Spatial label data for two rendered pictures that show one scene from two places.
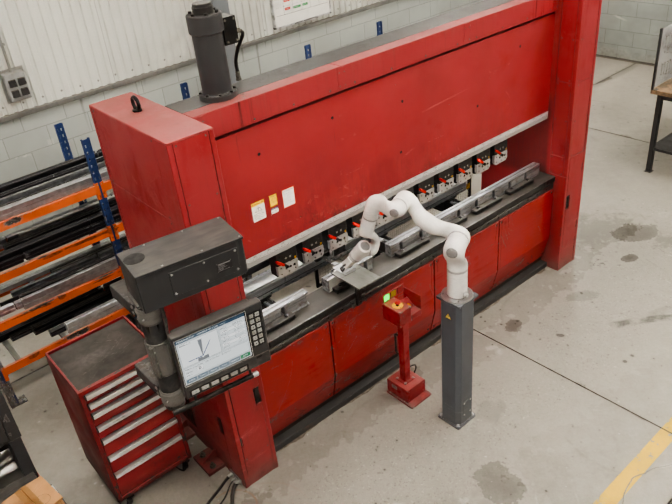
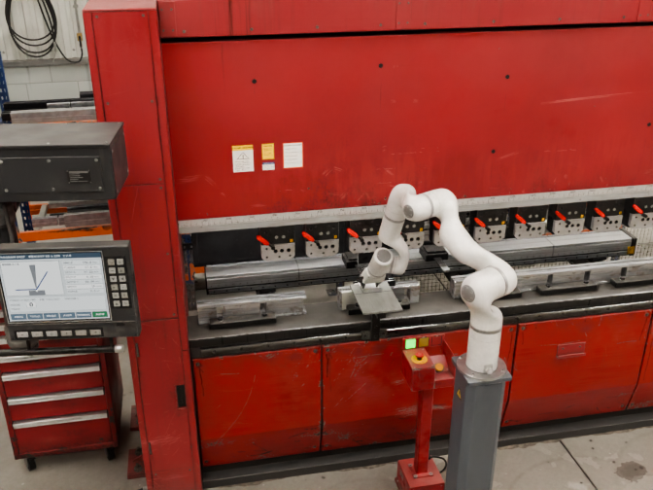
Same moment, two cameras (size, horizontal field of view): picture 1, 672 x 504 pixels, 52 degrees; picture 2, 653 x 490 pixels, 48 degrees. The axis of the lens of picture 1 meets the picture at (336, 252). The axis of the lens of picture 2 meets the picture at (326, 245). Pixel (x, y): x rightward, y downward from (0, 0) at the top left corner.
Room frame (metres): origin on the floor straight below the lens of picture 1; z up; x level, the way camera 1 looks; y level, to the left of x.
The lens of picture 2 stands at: (0.94, -1.21, 2.66)
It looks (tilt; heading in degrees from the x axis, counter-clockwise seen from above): 26 degrees down; 26
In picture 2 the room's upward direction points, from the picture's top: straight up
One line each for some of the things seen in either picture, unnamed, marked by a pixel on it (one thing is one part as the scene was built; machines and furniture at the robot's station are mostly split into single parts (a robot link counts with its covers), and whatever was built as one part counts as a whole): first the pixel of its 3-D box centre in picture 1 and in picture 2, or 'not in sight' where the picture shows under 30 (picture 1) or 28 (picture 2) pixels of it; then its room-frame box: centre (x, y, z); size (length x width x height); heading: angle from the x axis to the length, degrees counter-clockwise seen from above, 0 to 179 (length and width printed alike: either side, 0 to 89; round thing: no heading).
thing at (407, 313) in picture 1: (401, 305); (428, 362); (3.64, -0.39, 0.75); 0.20 x 0.16 x 0.18; 128
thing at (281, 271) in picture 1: (283, 259); (276, 239); (3.53, 0.32, 1.26); 0.15 x 0.09 x 0.17; 127
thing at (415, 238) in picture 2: (357, 221); (405, 228); (3.90, -0.16, 1.26); 0.15 x 0.09 x 0.17; 127
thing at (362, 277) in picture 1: (355, 275); (375, 297); (3.67, -0.11, 1.00); 0.26 x 0.18 x 0.01; 37
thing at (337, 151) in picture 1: (406, 128); (513, 121); (4.19, -0.54, 1.74); 3.00 x 0.08 x 0.80; 127
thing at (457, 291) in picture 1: (457, 282); (483, 346); (3.35, -0.69, 1.09); 0.19 x 0.19 x 0.18
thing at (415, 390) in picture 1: (408, 386); (422, 483); (3.61, -0.41, 0.06); 0.25 x 0.20 x 0.12; 38
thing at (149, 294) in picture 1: (197, 322); (58, 249); (2.63, 0.68, 1.53); 0.51 x 0.25 x 0.85; 120
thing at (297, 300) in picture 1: (274, 313); (252, 307); (3.46, 0.42, 0.92); 0.50 x 0.06 x 0.10; 127
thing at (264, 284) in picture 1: (356, 236); (428, 260); (4.27, -0.16, 0.93); 2.30 x 0.14 x 0.10; 127
